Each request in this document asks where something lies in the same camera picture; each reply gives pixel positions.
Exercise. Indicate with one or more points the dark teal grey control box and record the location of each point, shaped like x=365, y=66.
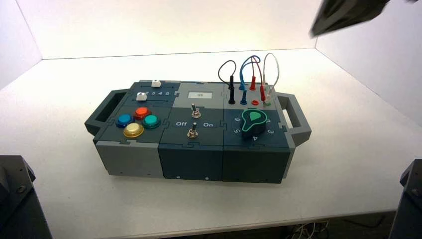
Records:
x=191, y=161

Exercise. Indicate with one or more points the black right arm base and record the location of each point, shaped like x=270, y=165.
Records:
x=410, y=211

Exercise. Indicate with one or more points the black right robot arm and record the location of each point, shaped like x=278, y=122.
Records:
x=346, y=13

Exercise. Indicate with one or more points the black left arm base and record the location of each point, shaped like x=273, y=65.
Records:
x=16, y=204

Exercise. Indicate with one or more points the small white display screen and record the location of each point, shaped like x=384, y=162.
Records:
x=200, y=95

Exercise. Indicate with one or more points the teal rotary knob green pointer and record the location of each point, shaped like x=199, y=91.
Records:
x=254, y=127

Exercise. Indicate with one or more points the green round push button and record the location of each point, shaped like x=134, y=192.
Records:
x=151, y=121

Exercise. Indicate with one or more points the white slider cap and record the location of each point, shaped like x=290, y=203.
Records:
x=156, y=83
x=141, y=96

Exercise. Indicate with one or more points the red round push button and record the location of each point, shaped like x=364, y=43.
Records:
x=142, y=112

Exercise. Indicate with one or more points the yellow round push button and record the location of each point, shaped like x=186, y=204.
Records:
x=133, y=129

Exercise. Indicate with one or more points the blue round push button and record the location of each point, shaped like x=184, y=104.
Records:
x=125, y=120

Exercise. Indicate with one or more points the silver toggle switch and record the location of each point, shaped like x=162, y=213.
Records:
x=196, y=114
x=192, y=134

